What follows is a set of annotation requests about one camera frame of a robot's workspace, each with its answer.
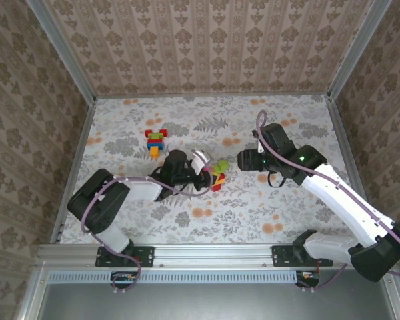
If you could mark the multicolour lego brick model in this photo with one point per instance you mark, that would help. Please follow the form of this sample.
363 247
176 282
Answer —
156 143

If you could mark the black connector board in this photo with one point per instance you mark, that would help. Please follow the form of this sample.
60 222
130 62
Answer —
308 278
120 281

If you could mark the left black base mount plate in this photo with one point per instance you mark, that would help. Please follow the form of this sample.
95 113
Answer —
146 256

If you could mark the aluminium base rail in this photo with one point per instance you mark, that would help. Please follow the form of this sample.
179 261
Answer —
213 255

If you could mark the lime green long lego brick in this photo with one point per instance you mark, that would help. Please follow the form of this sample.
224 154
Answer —
222 165

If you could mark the aluminium table back rail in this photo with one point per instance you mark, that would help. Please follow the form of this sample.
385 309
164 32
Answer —
213 95

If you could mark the aluminium table side rail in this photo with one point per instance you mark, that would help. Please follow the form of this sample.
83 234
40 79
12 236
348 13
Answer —
352 166
67 200

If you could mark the red lego brick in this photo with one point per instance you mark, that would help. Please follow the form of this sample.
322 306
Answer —
218 183

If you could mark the grey metal panel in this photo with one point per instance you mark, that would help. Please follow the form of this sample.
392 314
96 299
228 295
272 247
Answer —
220 303

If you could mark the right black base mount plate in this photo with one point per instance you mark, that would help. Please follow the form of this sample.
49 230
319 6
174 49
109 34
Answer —
283 256

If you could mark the floral printed table cover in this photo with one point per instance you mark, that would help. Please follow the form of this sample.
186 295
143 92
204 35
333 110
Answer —
253 206

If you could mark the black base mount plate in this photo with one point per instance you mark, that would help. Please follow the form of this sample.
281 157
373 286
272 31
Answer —
283 256
146 256

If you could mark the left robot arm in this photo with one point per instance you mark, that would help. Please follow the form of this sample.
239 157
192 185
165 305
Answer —
96 200

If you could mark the aluminium frame post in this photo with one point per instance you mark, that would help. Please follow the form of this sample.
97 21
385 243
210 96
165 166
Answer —
63 53
356 50

